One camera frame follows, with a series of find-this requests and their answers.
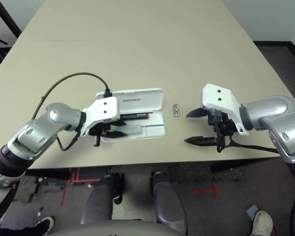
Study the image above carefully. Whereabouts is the small blue grey box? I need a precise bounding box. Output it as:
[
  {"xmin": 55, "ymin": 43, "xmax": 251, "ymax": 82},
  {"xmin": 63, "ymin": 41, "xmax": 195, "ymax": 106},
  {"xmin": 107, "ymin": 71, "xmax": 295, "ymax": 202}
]
[{"xmin": 245, "ymin": 204, "xmax": 260, "ymax": 217}]

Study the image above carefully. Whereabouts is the grey robot torso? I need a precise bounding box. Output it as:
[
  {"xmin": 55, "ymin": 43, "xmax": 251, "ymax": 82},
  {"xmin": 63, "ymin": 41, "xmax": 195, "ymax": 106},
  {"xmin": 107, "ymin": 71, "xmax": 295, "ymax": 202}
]
[{"xmin": 48, "ymin": 219, "xmax": 185, "ymax": 236}]

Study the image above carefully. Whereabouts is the black framed side table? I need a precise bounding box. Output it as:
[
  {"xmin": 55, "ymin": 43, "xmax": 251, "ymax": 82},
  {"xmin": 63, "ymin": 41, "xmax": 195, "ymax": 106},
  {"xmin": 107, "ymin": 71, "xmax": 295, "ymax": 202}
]
[{"xmin": 0, "ymin": 0, "xmax": 23, "ymax": 37}]

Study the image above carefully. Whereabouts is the white bystander shoe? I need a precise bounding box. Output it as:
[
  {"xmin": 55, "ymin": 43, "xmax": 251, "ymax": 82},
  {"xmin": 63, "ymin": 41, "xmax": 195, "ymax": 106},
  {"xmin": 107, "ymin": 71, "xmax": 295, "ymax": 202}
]
[{"xmin": 252, "ymin": 210, "xmax": 273, "ymax": 236}]

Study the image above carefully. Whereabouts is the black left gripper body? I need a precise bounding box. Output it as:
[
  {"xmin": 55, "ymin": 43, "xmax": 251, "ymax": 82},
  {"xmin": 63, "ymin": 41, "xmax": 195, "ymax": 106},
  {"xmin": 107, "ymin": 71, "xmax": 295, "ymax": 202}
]
[{"xmin": 88, "ymin": 119, "xmax": 121, "ymax": 148}]

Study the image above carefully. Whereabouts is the grey robot left leg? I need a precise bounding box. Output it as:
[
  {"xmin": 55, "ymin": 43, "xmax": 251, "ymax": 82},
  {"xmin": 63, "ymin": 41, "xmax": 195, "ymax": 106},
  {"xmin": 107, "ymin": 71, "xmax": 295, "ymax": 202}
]
[{"xmin": 80, "ymin": 174, "xmax": 114, "ymax": 225}]

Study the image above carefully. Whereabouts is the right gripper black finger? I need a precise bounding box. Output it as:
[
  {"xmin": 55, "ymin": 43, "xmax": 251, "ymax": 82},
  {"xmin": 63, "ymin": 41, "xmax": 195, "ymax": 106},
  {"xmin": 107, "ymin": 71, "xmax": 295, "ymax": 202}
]
[
  {"xmin": 184, "ymin": 136, "xmax": 218, "ymax": 147},
  {"xmin": 185, "ymin": 107, "xmax": 208, "ymax": 119}
]

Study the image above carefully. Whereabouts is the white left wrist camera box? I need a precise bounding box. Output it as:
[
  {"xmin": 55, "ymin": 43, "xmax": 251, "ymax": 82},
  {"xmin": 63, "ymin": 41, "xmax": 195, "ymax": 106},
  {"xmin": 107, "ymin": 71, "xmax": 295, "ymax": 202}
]
[{"xmin": 80, "ymin": 96, "xmax": 120, "ymax": 138}]

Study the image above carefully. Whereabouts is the red and black marker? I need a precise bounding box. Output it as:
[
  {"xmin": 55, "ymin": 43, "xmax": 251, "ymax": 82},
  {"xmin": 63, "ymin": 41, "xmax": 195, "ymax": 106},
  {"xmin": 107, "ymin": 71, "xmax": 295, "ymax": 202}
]
[{"xmin": 118, "ymin": 112, "xmax": 153, "ymax": 120}]

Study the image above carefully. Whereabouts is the grey robot right leg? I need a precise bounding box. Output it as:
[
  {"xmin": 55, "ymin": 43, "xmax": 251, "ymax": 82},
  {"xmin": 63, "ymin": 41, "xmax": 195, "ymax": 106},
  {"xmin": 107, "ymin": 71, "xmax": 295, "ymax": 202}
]
[{"xmin": 151, "ymin": 172, "xmax": 187, "ymax": 234}]

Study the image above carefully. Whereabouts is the grey robot leg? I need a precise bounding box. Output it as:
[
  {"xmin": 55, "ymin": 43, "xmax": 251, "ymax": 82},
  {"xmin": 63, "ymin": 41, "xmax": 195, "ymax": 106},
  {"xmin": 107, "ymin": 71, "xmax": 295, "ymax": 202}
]
[
  {"xmin": 151, "ymin": 172, "xmax": 187, "ymax": 234},
  {"xmin": 80, "ymin": 174, "xmax": 114, "ymax": 225}
]

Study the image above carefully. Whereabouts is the black table base bar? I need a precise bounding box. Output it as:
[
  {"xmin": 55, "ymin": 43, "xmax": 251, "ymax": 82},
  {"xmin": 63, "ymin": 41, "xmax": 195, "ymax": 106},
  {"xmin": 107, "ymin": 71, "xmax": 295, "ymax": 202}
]
[{"xmin": 209, "ymin": 161, "xmax": 236, "ymax": 173}]

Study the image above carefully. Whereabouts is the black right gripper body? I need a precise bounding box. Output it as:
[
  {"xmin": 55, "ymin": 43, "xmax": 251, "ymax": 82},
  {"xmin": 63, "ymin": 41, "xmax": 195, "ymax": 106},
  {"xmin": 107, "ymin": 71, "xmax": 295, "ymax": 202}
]
[{"xmin": 207, "ymin": 109, "xmax": 237, "ymax": 148}]

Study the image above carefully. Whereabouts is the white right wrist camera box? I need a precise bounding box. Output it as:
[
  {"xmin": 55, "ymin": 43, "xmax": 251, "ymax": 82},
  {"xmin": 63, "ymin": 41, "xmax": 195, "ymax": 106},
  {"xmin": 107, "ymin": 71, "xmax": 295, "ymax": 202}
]
[{"xmin": 202, "ymin": 83, "xmax": 249, "ymax": 136}]

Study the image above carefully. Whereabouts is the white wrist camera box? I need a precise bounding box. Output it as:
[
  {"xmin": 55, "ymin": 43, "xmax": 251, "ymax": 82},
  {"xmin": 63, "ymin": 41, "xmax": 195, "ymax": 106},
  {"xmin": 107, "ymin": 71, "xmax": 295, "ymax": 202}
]
[
  {"xmin": 80, "ymin": 96, "xmax": 120, "ymax": 138},
  {"xmin": 202, "ymin": 83, "xmax": 249, "ymax": 136}
]

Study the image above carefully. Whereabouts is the white plastic pencil case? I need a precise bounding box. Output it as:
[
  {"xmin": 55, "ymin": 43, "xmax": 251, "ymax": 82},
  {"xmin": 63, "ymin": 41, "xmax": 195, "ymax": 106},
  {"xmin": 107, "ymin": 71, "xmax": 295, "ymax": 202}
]
[{"xmin": 95, "ymin": 88, "xmax": 167, "ymax": 144}]

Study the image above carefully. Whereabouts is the black bystander shoe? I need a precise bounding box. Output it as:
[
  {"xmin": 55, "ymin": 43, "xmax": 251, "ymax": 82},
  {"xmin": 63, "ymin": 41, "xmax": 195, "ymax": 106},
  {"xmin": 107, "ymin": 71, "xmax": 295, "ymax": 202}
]
[{"xmin": 35, "ymin": 215, "xmax": 55, "ymax": 236}]

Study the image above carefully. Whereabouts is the black left wrist camera cable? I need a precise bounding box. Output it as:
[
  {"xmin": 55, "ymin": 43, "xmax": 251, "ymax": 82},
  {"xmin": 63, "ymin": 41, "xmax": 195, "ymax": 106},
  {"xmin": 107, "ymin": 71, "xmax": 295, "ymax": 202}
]
[{"xmin": 31, "ymin": 72, "xmax": 113, "ymax": 152}]

